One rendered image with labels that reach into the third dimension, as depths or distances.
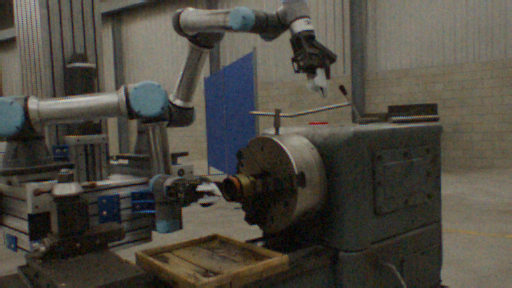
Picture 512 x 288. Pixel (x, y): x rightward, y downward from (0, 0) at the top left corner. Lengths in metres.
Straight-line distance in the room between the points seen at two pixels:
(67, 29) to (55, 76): 0.20
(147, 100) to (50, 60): 0.58
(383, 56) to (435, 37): 1.29
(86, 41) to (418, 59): 10.12
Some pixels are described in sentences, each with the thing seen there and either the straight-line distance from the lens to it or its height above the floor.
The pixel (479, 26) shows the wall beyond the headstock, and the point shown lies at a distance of 11.37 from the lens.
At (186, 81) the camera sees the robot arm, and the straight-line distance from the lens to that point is 1.86.
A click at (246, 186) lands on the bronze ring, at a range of 1.28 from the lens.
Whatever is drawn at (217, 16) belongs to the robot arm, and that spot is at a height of 1.64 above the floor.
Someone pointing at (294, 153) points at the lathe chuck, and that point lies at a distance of 1.30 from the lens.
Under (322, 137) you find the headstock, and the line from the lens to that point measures 1.40.
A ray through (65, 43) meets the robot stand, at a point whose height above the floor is 1.62.
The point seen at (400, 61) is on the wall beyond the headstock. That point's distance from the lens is 11.63.
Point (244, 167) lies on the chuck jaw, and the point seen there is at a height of 1.14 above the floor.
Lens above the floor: 1.29
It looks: 3 degrees down
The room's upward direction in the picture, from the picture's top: 2 degrees counter-clockwise
